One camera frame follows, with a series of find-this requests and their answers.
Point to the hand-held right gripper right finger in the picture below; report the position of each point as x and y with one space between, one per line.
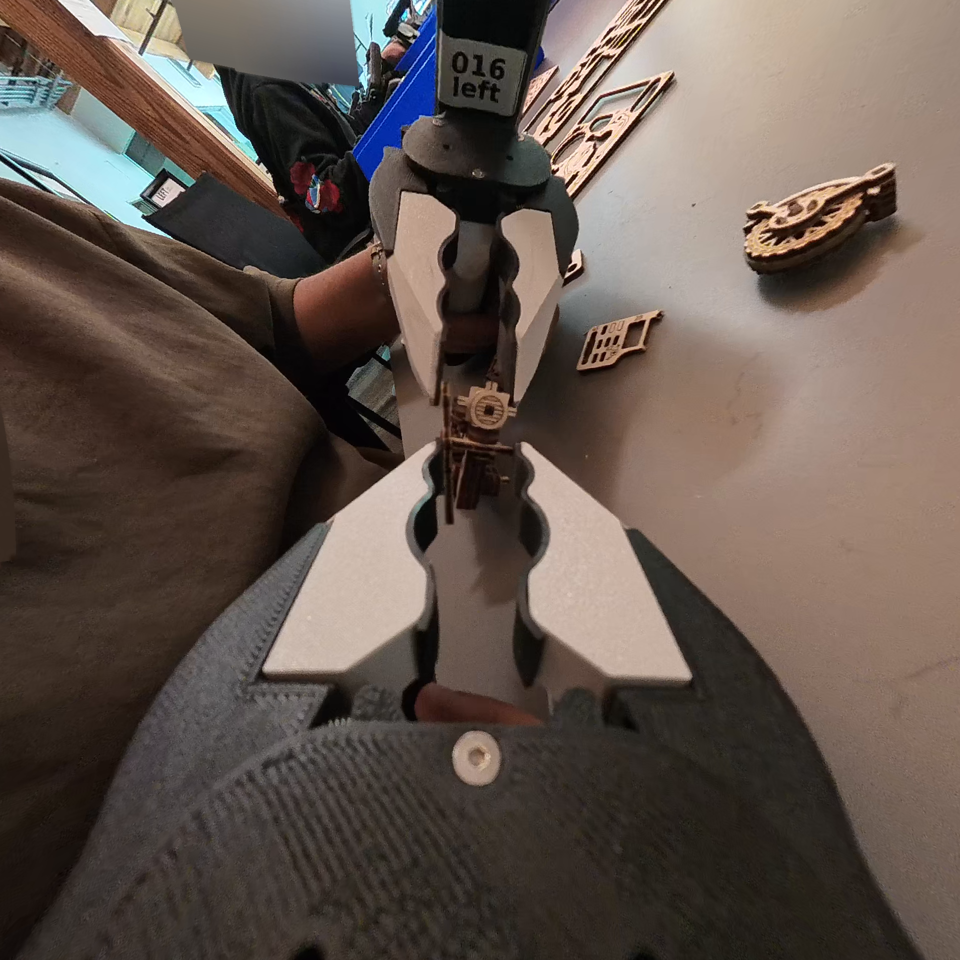
607 600

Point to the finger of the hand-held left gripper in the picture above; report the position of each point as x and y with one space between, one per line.
416 262
536 277

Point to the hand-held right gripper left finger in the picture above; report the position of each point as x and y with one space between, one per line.
352 600

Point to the wooden motorcycle model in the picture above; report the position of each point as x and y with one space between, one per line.
487 409

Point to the person's left forearm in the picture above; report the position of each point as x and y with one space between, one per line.
337 307

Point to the grey desk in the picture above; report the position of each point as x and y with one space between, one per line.
787 450

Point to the person's left hand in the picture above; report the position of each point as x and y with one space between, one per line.
469 334

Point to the person's right hand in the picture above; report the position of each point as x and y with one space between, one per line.
472 709

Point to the blue plastic crate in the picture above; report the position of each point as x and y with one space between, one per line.
397 112

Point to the person's brown clothing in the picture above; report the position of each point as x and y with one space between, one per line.
150 450

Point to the white framed sign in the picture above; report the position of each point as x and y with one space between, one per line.
161 193

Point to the wooden wheel assembly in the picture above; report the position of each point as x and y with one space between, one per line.
810 232

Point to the wooden beam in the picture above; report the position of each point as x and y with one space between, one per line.
150 97

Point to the small wooden frame piece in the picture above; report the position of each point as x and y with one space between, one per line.
622 341

